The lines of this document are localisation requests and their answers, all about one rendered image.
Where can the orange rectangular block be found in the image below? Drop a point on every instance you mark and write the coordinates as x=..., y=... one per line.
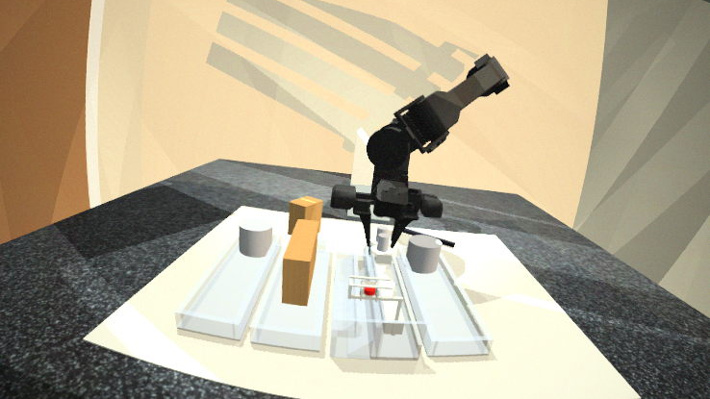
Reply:
x=297, y=272

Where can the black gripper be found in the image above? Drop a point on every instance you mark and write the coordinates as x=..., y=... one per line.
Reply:
x=345, y=198

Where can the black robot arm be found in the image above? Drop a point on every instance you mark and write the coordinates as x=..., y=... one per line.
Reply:
x=427, y=119

